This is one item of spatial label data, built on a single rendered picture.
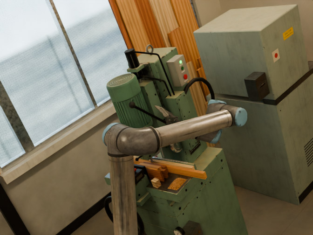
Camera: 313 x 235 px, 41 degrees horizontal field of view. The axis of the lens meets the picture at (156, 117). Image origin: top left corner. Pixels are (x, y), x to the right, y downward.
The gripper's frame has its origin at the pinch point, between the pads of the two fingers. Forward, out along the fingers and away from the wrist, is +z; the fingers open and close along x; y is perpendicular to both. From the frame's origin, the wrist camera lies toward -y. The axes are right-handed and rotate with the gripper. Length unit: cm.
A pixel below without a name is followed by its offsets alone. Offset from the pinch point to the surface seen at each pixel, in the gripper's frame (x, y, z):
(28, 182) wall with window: 51, -134, 93
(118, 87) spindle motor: -12.5, -0.5, 21.0
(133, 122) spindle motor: 1.6, -13.7, 9.4
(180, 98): -19.5, -17.5, -12.1
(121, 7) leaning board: -113, -124, 58
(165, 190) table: 32.9, -20.6, -16.7
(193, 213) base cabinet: 40, -42, -36
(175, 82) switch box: -29.0, -20.3, -7.1
